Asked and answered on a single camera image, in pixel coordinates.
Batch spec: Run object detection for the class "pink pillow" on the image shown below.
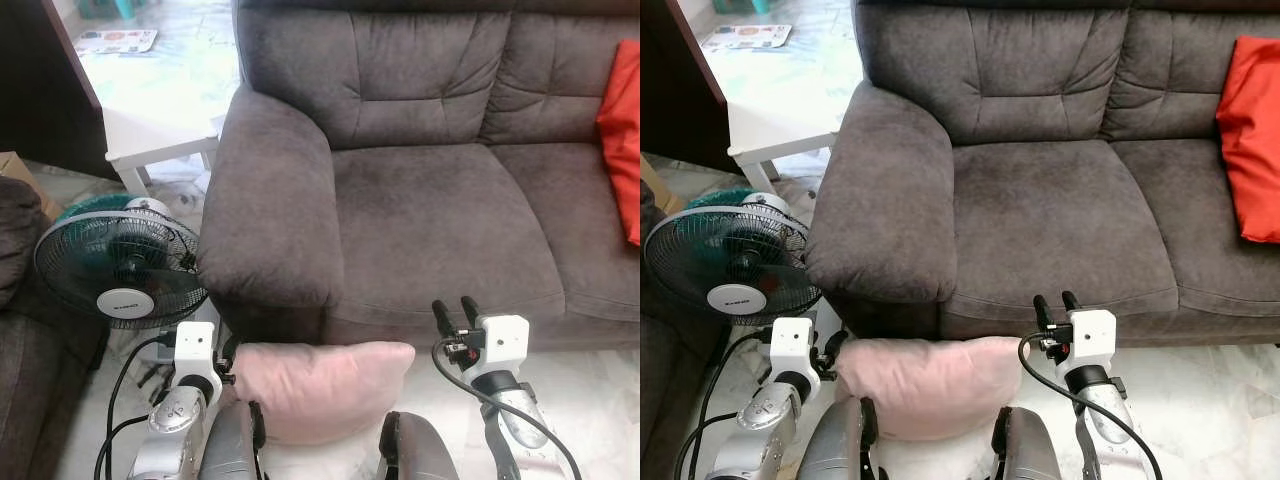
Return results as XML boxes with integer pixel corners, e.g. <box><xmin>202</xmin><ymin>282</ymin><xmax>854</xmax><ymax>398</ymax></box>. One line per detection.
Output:
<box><xmin>232</xmin><ymin>341</ymin><xmax>417</xmax><ymax>447</ymax></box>
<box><xmin>835</xmin><ymin>336</ymin><xmax>1032</xmax><ymax>442</ymax></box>

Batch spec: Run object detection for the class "dark grey fabric sofa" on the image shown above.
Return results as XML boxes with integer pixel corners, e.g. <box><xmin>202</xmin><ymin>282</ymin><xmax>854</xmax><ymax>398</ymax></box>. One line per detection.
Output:
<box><xmin>197</xmin><ymin>0</ymin><xmax>641</xmax><ymax>351</ymax></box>
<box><xmin>805</xmin><ymin>0</ymin><xmax>1280</xmax><ymax>346</ymax></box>

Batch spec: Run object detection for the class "red pillow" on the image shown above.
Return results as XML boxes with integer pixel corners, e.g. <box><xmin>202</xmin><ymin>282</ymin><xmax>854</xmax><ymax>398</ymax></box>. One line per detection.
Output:
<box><xmin>596</xmin><ymin>38</ymin><xmax>641</xmax><ymax>247</ymax></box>
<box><xmin>1216</xmin><ymin>35</ymin><xmax>1280</xmax><ymax>244</ymax></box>

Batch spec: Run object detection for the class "grey right robot leg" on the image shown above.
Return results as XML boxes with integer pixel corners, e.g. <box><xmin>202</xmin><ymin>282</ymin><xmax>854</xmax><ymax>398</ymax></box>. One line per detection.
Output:
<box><xmin>990</xmin><ymin>405</ymin><xmax>1063</xmax><ymax>480</ymax></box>
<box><xmin>377</xmin><ymin>410</ymin><xmax>461</xmax><ymax>480</ymax></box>

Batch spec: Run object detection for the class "black electric fan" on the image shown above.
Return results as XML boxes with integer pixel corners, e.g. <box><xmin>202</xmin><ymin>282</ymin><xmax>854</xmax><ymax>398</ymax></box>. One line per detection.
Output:
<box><xmin>643</xmin><ymin>189</ymin><xmax>823</xmax><ymax>327</ymax></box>
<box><xmin>33</xmin><ymin>193</ymin><xmax>211</xmax><ymax>331</ymax></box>

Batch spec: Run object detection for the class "dark grey fabric armchair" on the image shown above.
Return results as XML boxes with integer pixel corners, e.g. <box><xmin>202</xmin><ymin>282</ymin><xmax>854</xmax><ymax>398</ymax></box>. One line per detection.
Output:
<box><xmin>0</xmin><ymin>176</ymin><xmax>111</xmax><ymax>480</ymax></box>
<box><xmin>640</xmin><ymin>180</ymin><xmax>723</xmax><ymax>480</ymax></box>

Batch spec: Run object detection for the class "brown cardboard box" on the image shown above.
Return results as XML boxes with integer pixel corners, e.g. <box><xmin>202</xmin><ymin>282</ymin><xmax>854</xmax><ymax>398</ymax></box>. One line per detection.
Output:
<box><xmin>640</xmin><ymin>155</ymin><xmax>687</xmax><ymax>217</ymax></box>
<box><xmin>0</xmin><ymin>150</ymin><xmax>63</xmax><ymax>222</ymax></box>

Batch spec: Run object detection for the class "white side table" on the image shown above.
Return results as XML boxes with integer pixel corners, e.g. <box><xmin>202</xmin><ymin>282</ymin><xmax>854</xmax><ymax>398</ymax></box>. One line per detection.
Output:
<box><xmin>103</xmin><ymin>98</ymin><xmax>227</xmax><ymax>197</ymax></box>
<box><xmin>727</xmin><ymin>94</ymin><xmax>841</xmax><ymax>193</ymax></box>

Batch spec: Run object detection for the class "dark wooden cabinet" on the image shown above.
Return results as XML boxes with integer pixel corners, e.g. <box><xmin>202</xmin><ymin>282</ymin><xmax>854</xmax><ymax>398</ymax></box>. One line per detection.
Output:
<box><xmin>0</xmin><ymin>0</ymin><xmax>113</xmax><ymax>182</ymax></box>
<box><xmin>640</xmin><ymin>0</ymin><xmax>732</xmax><ymax>177</ymax></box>

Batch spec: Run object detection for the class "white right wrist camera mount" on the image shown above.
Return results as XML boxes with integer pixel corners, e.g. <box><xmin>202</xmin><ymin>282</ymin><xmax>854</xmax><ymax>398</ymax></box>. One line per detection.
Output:
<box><xmin>1067</xmin><ymin>309</ymin><xmax>1117</xmax><ymax>373</ymax></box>
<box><xmin>478</xmin><ymin>315</ymin><xmax>530</xmax><ymax>377</ymax></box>

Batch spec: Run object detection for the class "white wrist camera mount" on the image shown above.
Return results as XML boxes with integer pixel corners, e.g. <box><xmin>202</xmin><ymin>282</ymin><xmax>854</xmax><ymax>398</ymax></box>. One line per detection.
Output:
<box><xmin>173</xmin><ymin>321</ymin><xmax>219</xmax><ymax>385</ymax></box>
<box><xmin>478</xmin><ymin>315</ymin><xmax>530</xmax><ymax>377</ymax></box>
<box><xmin>1067</xmin><ymin>309</ymin><xmax>1117</xmax><ymax>373</ymax></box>
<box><xmin>769</xmin><ymin>317</ymin><xmax>814</xmax><ymax>381</ymax></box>

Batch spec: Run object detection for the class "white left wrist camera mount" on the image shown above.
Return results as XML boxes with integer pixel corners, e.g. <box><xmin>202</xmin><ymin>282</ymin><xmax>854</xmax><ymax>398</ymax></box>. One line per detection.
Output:
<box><xmin>173</xmin><ymin>321</ymin><xmax>219</xmax><ymax>385</ymax></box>
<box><xmin>769</xmin><ymin>317</ymin><xmax>814</xmax><ymax>381</ymax></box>

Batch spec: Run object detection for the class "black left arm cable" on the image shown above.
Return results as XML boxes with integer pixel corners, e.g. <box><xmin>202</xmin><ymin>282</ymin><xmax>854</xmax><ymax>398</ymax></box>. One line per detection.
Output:
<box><xmin>673</xmin><ymin>332</ymin><xmax>773</xmax><ymax>480</ymax></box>
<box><xmin>94</xmin><ymin>334</ymin><xmax>177</xmax><ymax>480</ymax></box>

